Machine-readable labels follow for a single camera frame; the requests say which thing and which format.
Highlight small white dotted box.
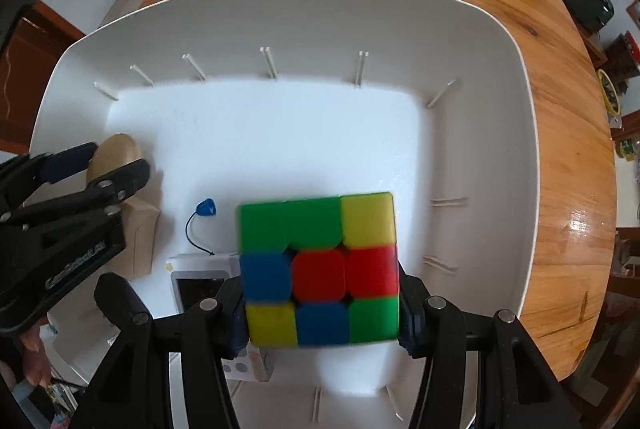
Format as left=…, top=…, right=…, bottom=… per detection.
left=220, top=344, right=275, bottom=382

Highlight white digital device with strap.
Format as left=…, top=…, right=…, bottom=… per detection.
left=166, top=197, right=242, bottom=315

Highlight white plastic tray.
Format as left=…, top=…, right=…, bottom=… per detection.
left=29, top=0, right=540, bottom=429

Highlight beige wooden block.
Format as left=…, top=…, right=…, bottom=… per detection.
left=120, top=199, right=161, bottom=280

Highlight bin with yellow rim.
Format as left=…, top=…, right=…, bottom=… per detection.
left=597, top=69, right=623, bottom=114

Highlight person's left hand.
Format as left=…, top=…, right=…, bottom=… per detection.
left=20, top=321, right=53, bottom=387

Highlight multicoloured puzzle cube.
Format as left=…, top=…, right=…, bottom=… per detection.
left=236, top=191, right=401, bottom=349

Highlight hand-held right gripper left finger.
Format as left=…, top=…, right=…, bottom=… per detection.
left=80, top=273, right=251, bottom=429

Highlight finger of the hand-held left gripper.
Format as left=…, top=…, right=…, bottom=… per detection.
left=0, top=142, right=98, bottom=212
left=15, top=159, right=151, bottom=222

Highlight yellow oil bottle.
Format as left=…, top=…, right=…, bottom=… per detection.
left=615, top=138, right=640, bottom=160

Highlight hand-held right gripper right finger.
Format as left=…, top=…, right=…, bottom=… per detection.
left=397, top=274, right=583, bottom=429

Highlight brown wooden door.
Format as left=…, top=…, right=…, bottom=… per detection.
left=0, top=0, right=86, bottom=154

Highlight dark jar with red lid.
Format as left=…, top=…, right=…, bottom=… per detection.
left=602, top=31, right=640, bottom=82

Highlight gold round compact case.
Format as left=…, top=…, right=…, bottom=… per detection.
left=86, top=134, right=143, bottom=190

